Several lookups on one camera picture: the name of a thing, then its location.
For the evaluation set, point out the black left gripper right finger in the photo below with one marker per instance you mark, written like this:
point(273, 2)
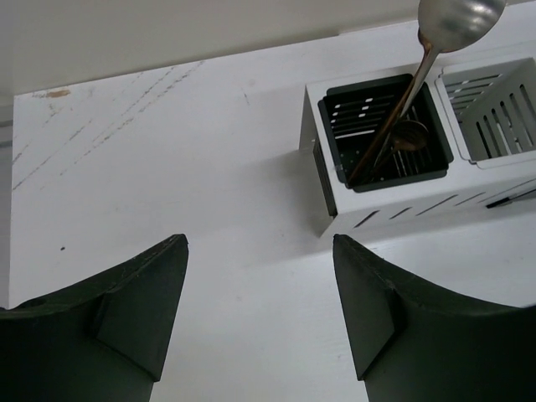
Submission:
point(412, 340)

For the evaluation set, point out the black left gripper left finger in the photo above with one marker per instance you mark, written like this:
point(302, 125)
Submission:
point(105, 338)

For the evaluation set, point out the small copper spoon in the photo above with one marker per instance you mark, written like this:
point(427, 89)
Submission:
point(406, 136)

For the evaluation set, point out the silver spoon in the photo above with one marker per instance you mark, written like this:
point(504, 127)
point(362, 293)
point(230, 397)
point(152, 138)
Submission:
point(450, 26)

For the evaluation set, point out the grey bin in white caddy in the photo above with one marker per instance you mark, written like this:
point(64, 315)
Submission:
point(490, 107)

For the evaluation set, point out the white utensil caddy frame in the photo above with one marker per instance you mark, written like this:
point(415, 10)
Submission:
point(340, 119)

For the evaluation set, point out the aluminium rail left side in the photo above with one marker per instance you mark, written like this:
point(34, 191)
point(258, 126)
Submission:
point(6, 194)

